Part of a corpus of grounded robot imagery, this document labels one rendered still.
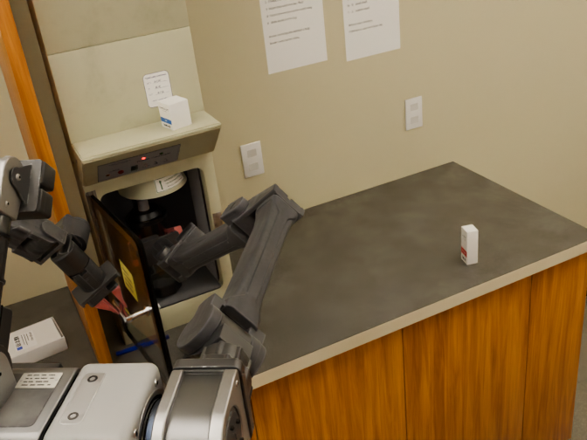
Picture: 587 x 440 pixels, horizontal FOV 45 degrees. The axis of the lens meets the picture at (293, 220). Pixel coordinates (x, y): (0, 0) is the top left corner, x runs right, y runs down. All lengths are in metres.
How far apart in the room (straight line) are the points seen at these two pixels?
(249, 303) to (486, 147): 1.92
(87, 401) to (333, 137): 1.73
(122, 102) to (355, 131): 1.03
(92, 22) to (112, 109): 0.20
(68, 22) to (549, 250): 1.42
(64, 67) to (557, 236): 1.45
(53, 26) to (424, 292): 1.14
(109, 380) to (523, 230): 1.62
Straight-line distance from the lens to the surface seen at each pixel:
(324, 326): 1.86
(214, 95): 2.21
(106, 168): 1.63
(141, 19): 1.65
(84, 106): 1.66
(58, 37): 1.62
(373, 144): 2.53
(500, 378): 2.32
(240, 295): 1.05
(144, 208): 1.85
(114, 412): 0.82
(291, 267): 2.11
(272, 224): 1.20
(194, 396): 0.85
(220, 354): 0.92
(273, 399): 1.85
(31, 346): 1.98
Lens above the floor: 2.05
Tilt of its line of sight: 28 degrees down
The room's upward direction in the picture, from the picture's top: 7 degrees counter-clockwise
